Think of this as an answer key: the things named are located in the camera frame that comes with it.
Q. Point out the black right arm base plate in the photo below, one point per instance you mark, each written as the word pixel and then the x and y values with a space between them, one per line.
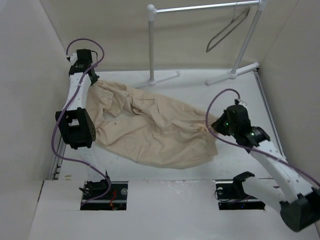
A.
pixel 230 199

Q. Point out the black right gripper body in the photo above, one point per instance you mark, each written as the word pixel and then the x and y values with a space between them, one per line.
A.
pixel 223 126

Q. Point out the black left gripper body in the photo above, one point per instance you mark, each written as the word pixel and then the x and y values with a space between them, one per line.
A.
pixel 95 79

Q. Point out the beige trousers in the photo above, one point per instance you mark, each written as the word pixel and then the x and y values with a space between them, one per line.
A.
pixel 149 128

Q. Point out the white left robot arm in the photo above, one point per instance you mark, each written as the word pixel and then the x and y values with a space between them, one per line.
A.
pixel 77 128

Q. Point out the grey wire hanger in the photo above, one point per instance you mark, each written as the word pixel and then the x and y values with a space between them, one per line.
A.
pixel 236 21

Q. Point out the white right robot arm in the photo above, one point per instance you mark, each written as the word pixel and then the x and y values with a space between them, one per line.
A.
pixel 296 200

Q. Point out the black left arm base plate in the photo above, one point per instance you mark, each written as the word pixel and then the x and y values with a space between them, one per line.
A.
pixel 114 200

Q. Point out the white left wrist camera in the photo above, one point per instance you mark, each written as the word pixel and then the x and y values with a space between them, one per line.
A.
pixel 72 57

